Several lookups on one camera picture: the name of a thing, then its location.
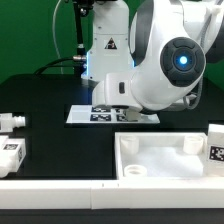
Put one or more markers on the black camera pole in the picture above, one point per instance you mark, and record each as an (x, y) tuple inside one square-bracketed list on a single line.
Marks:
[(81, 9)]

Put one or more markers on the white square table top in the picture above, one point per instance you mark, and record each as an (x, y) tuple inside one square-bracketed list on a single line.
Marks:
[(165, 155)]

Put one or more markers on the white front obstacle rail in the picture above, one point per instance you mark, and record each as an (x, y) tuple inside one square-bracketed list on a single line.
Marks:
[(151, 193)]

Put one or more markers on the white marker sheet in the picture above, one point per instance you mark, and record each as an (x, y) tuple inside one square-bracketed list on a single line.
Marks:
[(87, 114)]

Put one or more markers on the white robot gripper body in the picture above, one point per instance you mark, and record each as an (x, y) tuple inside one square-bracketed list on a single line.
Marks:
[(115, 91)]

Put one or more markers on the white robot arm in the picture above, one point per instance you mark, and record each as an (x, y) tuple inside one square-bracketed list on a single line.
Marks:
[(154, 59)]

